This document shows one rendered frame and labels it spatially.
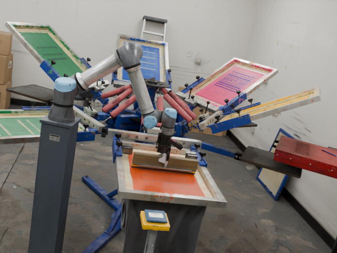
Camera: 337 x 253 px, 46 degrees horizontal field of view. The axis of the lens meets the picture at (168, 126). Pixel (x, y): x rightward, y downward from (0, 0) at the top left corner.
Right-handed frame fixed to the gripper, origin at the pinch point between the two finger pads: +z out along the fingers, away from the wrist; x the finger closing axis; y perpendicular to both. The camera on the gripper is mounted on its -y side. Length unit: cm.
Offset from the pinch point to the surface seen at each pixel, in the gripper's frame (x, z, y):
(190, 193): 27.4, 4.6, -11.1
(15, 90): -151, 4, 116
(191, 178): 7.7, 5.1, -15.8
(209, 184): 18.9, 2.6, -23.9
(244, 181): -220, 109, -157
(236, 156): -58, 13, -70
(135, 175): 12.0, 3.9, 19.5
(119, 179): 27.7, -0.4, 29.9
